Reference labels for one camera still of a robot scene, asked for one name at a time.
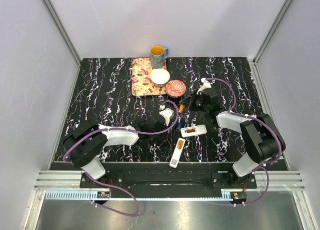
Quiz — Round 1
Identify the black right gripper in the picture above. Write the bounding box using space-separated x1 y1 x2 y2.
181 90 209 113

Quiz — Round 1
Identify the yellow handled screwdriver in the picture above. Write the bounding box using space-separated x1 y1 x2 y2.
178 105 184 114

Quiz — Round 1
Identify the white remote control with batteries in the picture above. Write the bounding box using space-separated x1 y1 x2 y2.
180 125 207 138

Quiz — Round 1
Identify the white remote with orange label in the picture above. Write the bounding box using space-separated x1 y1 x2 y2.
169 138 186 168

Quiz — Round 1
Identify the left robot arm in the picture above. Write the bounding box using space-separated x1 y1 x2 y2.
62 116 170 188

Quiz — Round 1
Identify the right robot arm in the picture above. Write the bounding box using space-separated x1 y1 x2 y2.
181 88 286 188

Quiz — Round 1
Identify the orange patterned bowl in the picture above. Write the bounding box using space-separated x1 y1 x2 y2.
165 80 187 97

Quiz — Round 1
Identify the white bowl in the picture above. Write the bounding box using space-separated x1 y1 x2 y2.
149 68 171 87

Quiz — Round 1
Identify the floral rectangular tray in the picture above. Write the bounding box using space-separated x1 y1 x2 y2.
131 58 166 97

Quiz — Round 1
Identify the blue butterfly mug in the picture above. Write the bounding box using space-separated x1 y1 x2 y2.
150 46 169 69

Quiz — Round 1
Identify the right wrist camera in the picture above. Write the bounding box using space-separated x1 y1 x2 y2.
196 78 212 95

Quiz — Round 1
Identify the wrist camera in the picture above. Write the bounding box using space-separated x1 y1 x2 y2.
196 78 212 95
159 105 174 126

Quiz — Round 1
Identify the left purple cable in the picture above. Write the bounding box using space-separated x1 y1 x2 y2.
62 100 180 217

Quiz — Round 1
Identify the purple cable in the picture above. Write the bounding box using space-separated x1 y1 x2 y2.
62 100 180 217
199 78 283 207

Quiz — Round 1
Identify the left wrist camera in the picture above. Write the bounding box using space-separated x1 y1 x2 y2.
159 105 174 126

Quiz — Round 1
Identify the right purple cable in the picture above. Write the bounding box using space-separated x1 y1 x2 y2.
199 78 283 207

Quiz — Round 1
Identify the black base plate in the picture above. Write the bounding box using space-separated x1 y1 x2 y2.
79 161 258 199

